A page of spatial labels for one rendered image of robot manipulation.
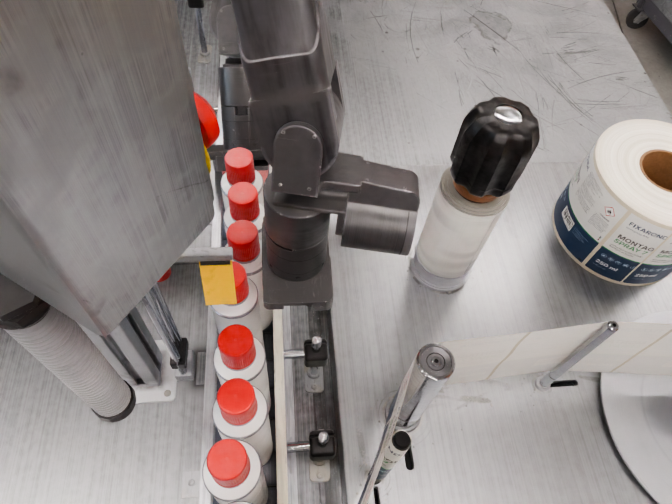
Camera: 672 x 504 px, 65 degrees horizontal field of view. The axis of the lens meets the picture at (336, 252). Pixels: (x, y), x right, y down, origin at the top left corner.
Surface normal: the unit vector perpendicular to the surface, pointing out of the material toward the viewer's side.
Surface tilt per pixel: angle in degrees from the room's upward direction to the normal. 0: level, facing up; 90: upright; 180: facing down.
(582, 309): 0
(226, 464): 3
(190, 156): 90
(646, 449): 0
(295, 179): 70
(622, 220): 90
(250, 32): 61
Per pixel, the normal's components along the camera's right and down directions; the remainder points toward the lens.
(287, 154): -0.08, 0.60
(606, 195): -0.92, 0.30
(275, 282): 0.07, -0.52
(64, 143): 0.86, 0.46
